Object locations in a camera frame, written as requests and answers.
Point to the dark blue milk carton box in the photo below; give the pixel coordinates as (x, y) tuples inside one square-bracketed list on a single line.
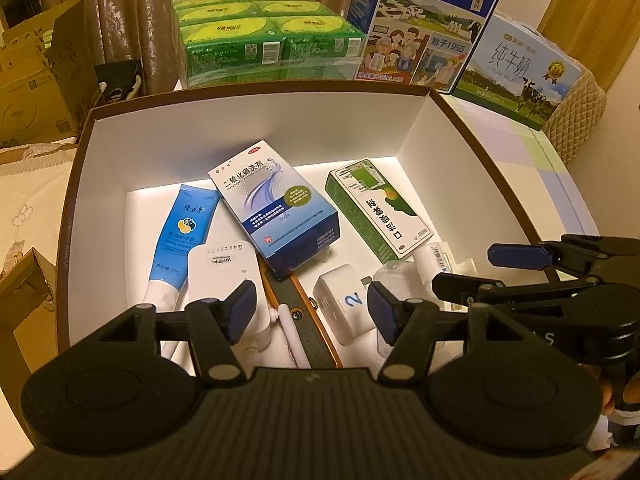
[(425, 25)]

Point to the light blue milk carton box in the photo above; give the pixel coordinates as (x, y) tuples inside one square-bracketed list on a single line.
[(520, 75)]

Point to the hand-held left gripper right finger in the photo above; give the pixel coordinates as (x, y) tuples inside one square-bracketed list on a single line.
[(382, 310)]

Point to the clear plastic case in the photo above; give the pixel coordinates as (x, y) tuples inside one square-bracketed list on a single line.
[(405, 280)]

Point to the small brown cardboard box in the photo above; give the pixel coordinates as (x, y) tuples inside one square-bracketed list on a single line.
[(25, 305)]

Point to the beige quilted chair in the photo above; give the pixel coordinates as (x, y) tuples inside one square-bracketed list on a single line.
[(580, 110)]

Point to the gold curtain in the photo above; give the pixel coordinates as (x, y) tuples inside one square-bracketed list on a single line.
[(595, 10)]

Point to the person's right hand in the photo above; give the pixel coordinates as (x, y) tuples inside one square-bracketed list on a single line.
[(607, 397)]

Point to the blue cream tube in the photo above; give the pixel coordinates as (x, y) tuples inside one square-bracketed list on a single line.
[(177, 240)]

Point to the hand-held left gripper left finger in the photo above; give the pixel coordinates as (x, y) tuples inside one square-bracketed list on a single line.
[(240, 310)]

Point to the blue medicine box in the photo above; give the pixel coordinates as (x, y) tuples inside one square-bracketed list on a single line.
[(270, 200)]

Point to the beige floral bed sheet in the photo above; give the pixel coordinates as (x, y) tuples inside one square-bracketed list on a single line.
[(30, 200)]

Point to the green medicine box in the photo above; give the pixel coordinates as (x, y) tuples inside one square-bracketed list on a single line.
[(380, 215)]

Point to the orange utility knife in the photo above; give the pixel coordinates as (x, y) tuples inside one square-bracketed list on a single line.
[(300, 310)]

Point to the open cardboard box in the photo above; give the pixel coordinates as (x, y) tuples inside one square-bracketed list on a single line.
[(35, 90)]

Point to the white router with antennas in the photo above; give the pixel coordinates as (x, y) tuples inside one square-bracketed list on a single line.
[(220, 270)]

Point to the green wrapped carton pack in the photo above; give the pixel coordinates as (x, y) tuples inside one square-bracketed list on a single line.
[(260, 40)]

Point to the small white bottle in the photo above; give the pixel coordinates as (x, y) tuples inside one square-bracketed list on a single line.
[(435, 260)]

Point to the brown sheer curtain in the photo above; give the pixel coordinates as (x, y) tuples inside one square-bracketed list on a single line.
[(125, 15)]

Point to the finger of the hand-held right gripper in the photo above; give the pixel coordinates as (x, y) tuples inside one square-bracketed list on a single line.
[(460, 285), (520, 255)]

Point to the black bag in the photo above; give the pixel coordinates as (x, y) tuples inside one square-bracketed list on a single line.
[(117, 82)]

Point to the white charger plug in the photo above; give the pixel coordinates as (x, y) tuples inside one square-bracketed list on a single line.
[(340, 310)]

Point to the brown storage box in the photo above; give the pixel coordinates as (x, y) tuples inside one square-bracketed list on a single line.
[(250, 125)]

